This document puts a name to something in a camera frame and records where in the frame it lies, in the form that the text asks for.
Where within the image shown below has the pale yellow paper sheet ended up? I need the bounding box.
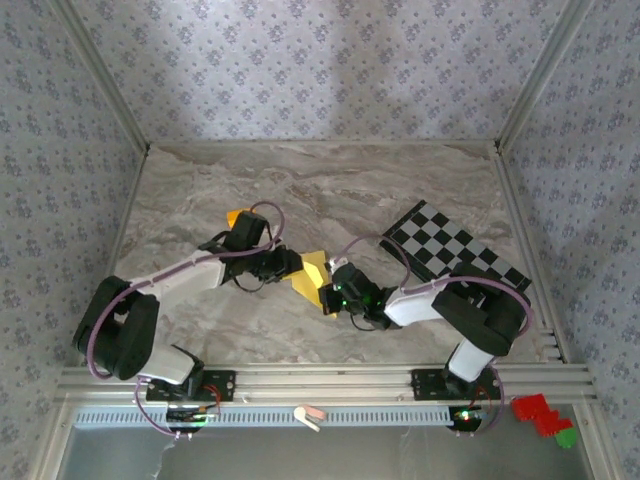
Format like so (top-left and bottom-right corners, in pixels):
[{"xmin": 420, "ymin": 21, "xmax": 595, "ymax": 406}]
[{"xmin": 291, "ymin": 249, "xmax": 337, "ymax": 319}]

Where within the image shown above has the grey metal sheet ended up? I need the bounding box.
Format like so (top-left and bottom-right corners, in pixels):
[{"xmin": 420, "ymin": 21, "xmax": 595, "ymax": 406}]
[{"xmin": 62, "ymin": 427, "xmax": 596, "ymax": 480}]

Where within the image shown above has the white pink clip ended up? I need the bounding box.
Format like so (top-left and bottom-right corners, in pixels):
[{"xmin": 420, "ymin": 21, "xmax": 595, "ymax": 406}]
[{"xmin": 293, "ymin": 404, "xmax": 327, "ymax": 432}]

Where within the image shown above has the black grey checkerboard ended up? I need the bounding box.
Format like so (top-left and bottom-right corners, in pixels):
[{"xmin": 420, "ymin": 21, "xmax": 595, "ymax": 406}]
[{"xmin": 379, "ymin": 200, "xmax": 532, "ymax": 294}]

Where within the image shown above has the red toy brick stack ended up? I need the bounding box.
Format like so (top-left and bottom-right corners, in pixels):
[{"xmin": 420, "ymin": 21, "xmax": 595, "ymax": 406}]
[{"xmin": 510, "ymin": 393, "xmax": 574, "ymax": 439}]

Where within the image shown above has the right gripper thin black cable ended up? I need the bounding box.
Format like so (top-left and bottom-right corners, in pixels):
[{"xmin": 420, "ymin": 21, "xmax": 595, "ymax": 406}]
[{"xmin": 349, "ymin": 312, "xmax": 397, "ymax": 333}]

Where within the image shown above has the gripper thin black cable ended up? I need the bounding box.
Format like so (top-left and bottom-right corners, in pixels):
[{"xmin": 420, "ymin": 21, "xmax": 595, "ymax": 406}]
[
  {"xmin": 232, "ymin": 272, "xmax": 267, "ymax": 294},
  {"xmin": 349, "ymin": 312, "xmax": 397, "ymax": 333}
]

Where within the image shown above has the left gripper thin black cable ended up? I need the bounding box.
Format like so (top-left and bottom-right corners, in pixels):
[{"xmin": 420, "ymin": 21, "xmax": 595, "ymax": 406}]
[{"xmin": 232, "ymin": 272, "xmax": 267, "ymax": 294}]

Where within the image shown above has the aluminium frame rail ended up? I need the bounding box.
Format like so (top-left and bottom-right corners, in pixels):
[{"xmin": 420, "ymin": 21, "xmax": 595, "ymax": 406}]
[{"xmin": 54, "ymin": 363, "xmax": 599, "ymax": 406}]

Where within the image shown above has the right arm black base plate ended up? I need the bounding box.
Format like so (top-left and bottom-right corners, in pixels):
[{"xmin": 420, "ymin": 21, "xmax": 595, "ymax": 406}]
[{"xmin": 409, "ymin": 368, "xmax": 504, "ymax": 402}]

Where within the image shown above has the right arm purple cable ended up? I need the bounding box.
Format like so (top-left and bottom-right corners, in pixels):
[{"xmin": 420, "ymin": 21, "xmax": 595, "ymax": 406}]
[{"xmin": 339, "ymin": 234, "xmax": 535, "ymax": 439}]

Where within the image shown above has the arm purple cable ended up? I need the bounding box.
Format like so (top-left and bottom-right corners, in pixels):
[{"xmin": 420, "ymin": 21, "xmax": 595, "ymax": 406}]
[
  {"xmin": 339, "ymin": 234, "xmax": 535, "ymax": 439},
  {"xmin": 87, "ymin": 200, "xmax": 287, "ymax": 441}
]

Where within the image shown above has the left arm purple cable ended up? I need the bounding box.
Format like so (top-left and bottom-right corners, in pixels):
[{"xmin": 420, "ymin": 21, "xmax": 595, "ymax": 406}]
[{"xmin": 87, "ymin": 200, "xmax": 287, "ymax": 441}]

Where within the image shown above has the grey slotted cable duct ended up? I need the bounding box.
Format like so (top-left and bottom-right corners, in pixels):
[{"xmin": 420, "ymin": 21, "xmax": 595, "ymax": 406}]
[{"xmin": 74, "ymin": 404, "xmax": 461, "ymax": 429}]

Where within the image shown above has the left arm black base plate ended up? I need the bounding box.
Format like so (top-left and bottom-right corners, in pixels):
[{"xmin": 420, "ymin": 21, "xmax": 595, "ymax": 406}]
[{"xmin": 145, "ymin": 368, "xmax": 237, "ymax": 404}]

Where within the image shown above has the aluminium side rail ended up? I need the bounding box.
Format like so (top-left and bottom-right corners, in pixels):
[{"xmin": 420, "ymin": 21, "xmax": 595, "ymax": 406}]
[{"xmin": 492, "ymin": 149, "xmax": 569, "ymax": 364}]

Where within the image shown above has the aluminium corner post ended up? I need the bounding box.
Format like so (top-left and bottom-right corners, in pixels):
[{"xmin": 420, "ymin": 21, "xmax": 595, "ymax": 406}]
[
  {"xmin": 497, "ymin": 0, "xmax": 596, "ymax": 154},
  {"xmin": 49, "ymin": 0, "xmax": 151, "ymax": 154}
]

